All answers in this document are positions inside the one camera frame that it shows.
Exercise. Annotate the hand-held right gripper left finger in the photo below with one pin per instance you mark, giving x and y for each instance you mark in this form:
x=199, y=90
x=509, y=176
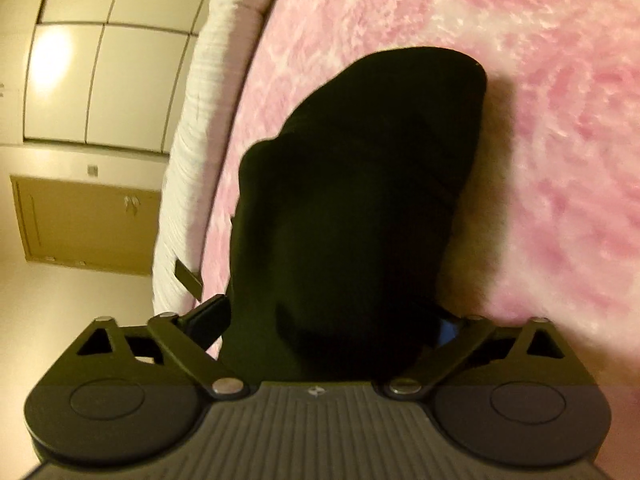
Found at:
x=207, y=317

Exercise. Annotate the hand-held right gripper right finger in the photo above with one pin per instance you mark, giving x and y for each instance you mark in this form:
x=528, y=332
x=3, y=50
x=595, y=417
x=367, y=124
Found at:
x=446, y=332

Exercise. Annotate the black garment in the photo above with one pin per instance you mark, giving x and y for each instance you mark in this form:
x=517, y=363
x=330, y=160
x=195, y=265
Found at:
x=350, y=185

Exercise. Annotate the black smartphone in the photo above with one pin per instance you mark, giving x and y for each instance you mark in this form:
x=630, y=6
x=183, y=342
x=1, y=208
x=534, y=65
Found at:
x=189, y=277

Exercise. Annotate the brown wooden door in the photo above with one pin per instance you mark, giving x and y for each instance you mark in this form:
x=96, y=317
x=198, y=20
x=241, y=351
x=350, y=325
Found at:
x=75, y=225

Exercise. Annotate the white striped duvet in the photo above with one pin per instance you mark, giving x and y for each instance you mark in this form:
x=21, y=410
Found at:
x=200, y=110

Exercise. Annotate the pink floral blanket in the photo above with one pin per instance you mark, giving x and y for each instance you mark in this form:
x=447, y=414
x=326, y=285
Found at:
x=550, y=135

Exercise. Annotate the cream wardrobe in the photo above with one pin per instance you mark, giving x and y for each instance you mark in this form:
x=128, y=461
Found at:
x=125, y=85

